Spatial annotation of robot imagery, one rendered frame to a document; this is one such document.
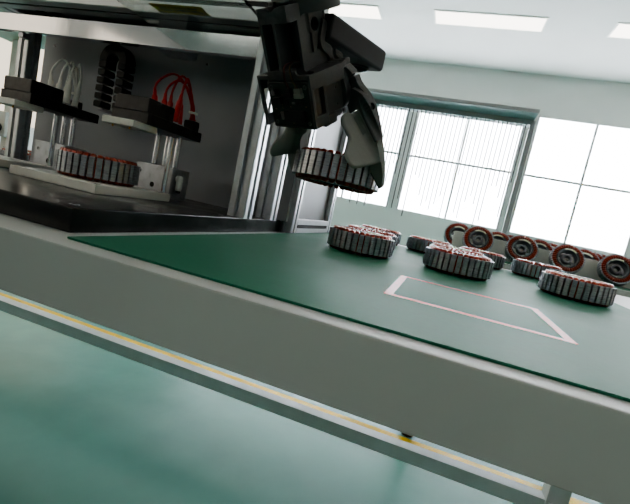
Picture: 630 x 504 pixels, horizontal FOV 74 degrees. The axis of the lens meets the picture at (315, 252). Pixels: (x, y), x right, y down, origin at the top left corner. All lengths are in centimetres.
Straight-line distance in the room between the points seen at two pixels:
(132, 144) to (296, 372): 80
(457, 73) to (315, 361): 711
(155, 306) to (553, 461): 25
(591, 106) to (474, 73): 168
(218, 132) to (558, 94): 668
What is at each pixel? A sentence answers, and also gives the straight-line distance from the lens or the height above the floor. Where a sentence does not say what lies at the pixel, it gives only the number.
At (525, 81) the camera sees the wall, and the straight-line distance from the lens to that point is 732.
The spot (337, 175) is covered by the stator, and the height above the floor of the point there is 85.
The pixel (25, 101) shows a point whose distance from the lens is 90.
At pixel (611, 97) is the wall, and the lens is 746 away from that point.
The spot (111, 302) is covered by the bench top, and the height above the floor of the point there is 72.
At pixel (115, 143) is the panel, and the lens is 104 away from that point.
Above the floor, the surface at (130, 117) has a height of 89.
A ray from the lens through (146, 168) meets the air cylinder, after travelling 81.
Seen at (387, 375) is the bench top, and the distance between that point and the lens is 26.
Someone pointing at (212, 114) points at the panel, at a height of 95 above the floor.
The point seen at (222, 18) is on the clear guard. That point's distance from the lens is 74.
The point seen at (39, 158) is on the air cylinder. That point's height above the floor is 79.
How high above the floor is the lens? 82
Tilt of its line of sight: 7 degrees down
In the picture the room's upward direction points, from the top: 12 degrees clockwise
